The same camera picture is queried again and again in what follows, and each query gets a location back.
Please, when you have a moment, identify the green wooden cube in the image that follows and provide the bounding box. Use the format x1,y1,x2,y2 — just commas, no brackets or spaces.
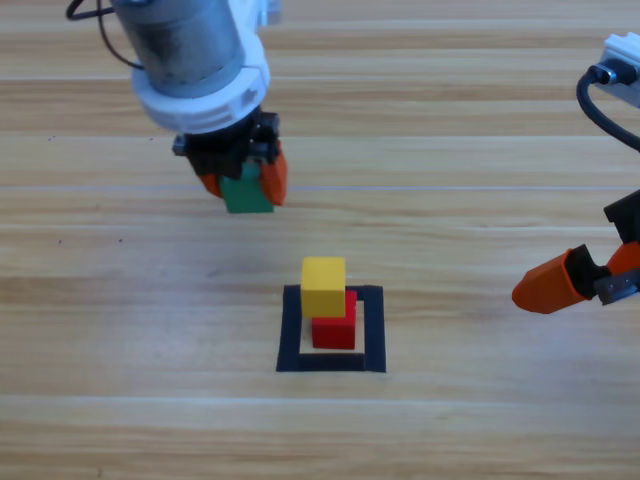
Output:
219,162,275,215

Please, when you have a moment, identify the yellow wooden cube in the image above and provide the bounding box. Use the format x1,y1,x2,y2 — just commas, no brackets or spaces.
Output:
300,256,347,319

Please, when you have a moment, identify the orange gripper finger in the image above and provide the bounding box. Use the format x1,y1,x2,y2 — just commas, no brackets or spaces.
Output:
605,243,640,277
196,169,225,200
259,148,290,208
511,244,610,316

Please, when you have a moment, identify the black tape square outline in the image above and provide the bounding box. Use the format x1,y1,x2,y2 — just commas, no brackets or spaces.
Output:
275,284,388,374

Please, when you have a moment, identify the red wooden cube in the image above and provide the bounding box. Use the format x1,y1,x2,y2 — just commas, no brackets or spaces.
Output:
311,289,359,350

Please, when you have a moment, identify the thick black camera cable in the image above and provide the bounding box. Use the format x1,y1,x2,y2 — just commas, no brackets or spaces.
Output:
575,63,640,154

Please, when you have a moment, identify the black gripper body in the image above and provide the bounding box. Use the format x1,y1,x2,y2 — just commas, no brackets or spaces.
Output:
172,110,281,179
594,188,640,306

